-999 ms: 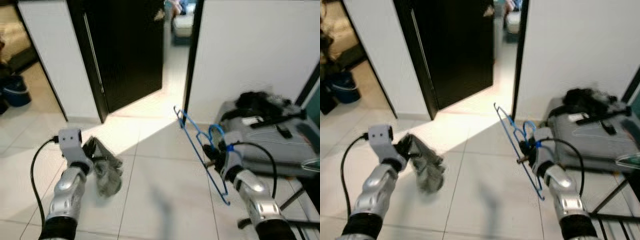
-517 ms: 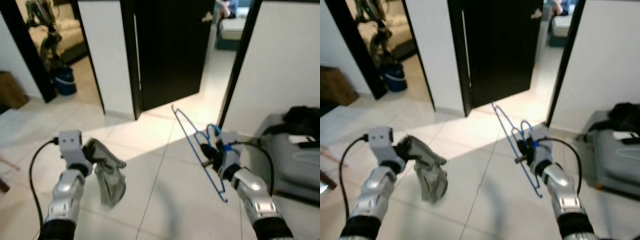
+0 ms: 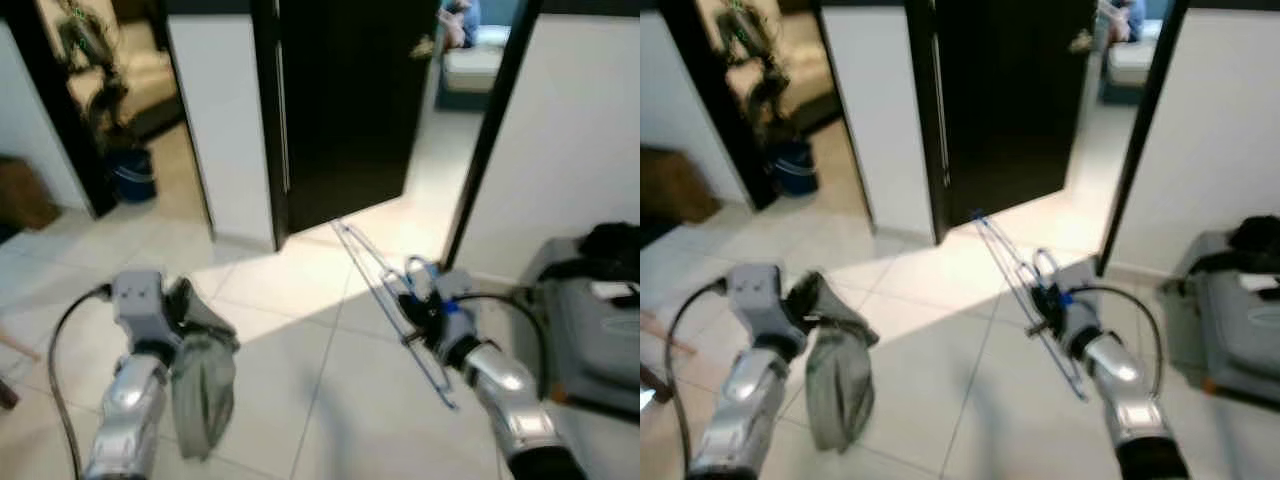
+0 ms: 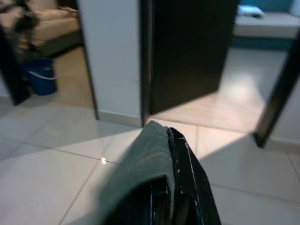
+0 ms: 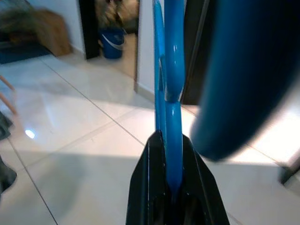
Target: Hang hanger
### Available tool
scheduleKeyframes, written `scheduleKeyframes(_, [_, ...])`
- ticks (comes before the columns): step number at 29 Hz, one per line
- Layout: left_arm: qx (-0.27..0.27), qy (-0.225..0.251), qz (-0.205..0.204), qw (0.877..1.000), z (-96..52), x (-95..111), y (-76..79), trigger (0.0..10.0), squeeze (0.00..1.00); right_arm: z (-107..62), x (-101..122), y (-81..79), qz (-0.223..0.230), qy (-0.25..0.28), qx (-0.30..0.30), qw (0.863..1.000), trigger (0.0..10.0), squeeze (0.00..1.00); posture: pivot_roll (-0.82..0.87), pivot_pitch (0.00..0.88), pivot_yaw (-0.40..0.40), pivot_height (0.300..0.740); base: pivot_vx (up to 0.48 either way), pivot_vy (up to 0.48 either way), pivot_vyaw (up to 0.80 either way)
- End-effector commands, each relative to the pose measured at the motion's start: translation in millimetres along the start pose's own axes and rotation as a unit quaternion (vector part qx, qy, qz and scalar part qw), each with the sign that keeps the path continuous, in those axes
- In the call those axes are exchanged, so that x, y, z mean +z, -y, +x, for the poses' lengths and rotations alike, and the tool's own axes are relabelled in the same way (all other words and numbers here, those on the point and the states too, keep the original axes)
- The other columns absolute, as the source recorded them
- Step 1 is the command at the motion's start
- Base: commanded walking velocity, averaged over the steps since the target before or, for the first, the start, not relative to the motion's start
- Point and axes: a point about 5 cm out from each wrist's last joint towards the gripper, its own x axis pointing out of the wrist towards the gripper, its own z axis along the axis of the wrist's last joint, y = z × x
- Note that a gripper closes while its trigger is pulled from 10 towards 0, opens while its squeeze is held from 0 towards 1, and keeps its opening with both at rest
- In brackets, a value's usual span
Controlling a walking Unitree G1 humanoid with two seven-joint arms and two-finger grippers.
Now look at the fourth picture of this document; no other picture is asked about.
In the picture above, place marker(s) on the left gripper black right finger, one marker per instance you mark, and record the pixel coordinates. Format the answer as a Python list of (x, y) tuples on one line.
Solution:
[(192, 187)]

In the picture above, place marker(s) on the teal bed beige mattress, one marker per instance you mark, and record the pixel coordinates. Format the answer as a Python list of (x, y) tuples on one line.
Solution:
[(269, 25)]

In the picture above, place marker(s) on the blue plastic bucket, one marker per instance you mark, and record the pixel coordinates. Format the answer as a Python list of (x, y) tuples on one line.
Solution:
[(43, 82)]

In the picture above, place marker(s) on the white pillow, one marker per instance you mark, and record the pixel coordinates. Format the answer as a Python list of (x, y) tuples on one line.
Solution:
[(248, 10)]

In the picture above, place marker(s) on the bed with beige sheet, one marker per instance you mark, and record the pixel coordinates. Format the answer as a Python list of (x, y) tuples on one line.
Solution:
[(54, 25)]

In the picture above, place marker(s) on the black door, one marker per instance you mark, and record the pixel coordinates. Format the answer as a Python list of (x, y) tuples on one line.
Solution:
[(187, 54)]

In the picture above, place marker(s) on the thin black door frame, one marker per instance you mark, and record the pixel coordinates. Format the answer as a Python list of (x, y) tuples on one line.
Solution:
[(92, 93)]

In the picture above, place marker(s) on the left gripper cloth-wrapped left finger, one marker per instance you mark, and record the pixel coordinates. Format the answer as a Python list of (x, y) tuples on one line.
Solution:
[(145, 159)]

